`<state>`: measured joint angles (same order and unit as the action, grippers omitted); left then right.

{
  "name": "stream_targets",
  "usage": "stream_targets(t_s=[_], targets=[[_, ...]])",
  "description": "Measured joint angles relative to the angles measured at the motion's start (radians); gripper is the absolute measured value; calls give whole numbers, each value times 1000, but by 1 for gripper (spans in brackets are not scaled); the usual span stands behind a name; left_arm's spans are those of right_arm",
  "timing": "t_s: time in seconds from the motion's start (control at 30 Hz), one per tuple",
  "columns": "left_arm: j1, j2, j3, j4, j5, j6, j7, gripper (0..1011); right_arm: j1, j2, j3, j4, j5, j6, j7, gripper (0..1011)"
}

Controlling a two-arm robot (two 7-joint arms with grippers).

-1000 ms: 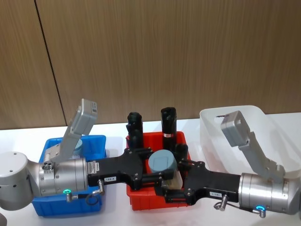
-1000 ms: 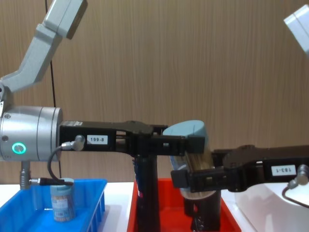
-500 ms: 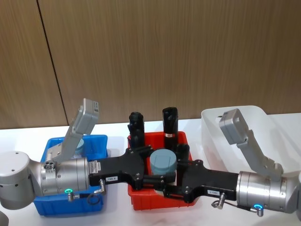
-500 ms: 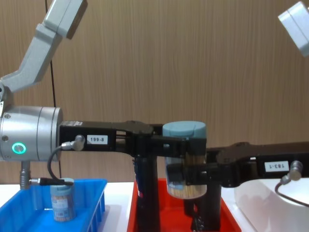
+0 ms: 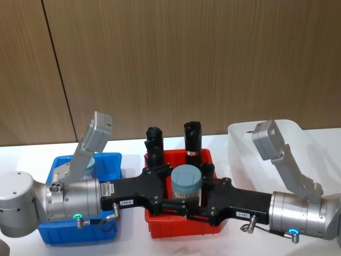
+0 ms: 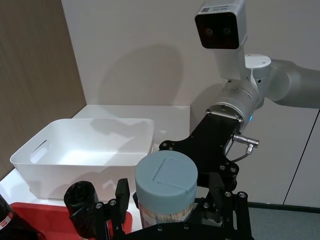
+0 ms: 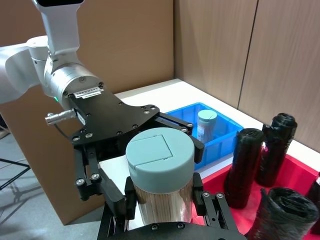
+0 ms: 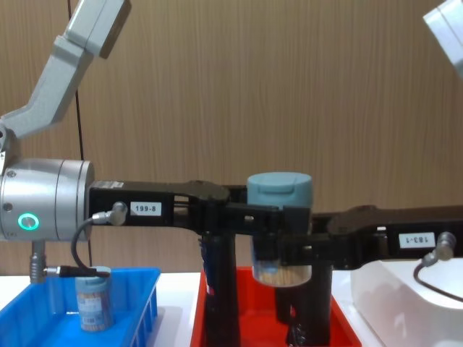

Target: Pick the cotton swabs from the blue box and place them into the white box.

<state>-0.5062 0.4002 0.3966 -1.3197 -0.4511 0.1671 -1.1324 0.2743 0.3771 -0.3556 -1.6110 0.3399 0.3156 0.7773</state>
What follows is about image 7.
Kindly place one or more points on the blue plastic bin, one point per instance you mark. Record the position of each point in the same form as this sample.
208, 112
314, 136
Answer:
225, 135

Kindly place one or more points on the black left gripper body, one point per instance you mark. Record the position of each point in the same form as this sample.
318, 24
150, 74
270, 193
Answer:
110, 117

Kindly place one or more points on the brown cardboard board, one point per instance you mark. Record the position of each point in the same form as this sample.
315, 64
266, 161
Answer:
125, 37

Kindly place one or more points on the red plastic bin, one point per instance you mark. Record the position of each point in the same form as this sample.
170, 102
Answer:
295, 175

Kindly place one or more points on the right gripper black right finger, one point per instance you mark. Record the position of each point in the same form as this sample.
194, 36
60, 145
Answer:
212, 207

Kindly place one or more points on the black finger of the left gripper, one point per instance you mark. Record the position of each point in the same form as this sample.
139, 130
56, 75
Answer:
112, 195
198, 151

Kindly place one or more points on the toothpick jar with teal lid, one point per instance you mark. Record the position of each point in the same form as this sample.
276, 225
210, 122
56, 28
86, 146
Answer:
207, 125
160, 160

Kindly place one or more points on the black metal stand leg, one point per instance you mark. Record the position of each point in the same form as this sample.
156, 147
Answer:
28, 167

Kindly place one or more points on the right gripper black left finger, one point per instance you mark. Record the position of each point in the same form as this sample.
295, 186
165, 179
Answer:
130, 200

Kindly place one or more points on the black garbage bag roll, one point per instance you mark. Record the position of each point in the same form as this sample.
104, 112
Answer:
243, 165
275, 150
285, 217
315, 192

